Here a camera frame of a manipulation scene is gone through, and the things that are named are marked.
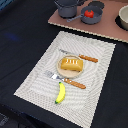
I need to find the beige woven placemat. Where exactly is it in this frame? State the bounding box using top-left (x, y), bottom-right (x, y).
top-left (14, 31), bottom-right (115, 128)

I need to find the beige bowl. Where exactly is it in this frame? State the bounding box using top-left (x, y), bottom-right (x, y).
top-left (119, 5), bottom-right (128, 30)

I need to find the dark grey tall pot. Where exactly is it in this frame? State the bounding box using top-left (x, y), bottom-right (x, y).
top-left (54, 0), bottom-right (79, 18)

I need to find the black round lid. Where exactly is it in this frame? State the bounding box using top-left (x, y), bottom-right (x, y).
top-left (88, 1), bottom-right (104, 9)

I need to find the orange toy bread loaf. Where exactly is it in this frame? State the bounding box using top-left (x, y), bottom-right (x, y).
top-left (61, 58), bottom-right (83, 71)

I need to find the knife with wooden handle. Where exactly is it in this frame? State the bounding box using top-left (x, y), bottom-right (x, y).
top-left (59, 49), bottom-right (98, 63)

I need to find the red toy tomato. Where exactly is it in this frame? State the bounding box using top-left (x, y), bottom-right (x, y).
top-left (84, 10), bottom-right (94, 18)

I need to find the grey pot with handle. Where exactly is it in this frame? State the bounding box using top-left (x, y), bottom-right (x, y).
top-left (68, 6), bottom-right (103, 24)

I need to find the fork with wooden handle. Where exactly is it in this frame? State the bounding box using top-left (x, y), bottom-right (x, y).
top-left (44, 71), bottom-right (86, 89)

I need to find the yellow toy banana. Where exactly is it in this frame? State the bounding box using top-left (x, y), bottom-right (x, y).
top-left (55, 82), bottom-right (66, 104)

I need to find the round wooden plate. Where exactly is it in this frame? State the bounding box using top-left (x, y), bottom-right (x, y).
top-left (57, 55), bottom-right (83, 78)

